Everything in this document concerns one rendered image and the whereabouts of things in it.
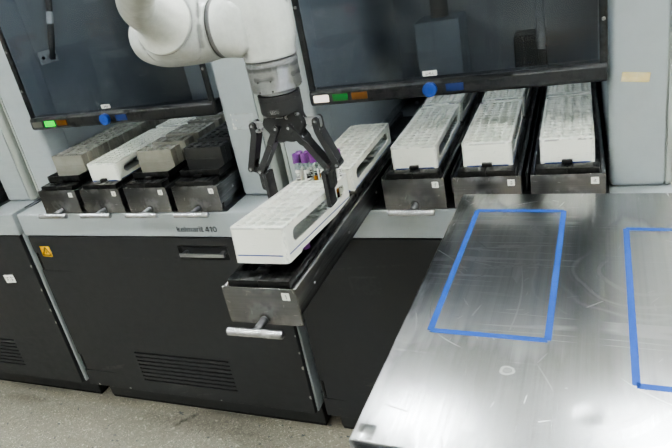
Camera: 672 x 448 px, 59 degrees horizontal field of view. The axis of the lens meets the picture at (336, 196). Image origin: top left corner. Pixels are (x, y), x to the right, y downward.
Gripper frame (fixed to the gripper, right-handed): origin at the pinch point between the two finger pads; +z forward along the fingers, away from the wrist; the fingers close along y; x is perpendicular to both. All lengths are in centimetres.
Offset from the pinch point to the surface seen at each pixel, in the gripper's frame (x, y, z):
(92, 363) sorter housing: 21, -100, 68
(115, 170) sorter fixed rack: 25, -66, 2
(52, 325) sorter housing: 21, -110, 53
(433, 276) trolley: -18.7, 28.2, 4.8
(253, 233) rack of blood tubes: -18.1, -0.4, -1.9
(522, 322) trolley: -29, 41, 5
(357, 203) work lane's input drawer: 9.7, 6.8, 6.3
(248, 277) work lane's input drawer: -20.3, -2.0, 5.1
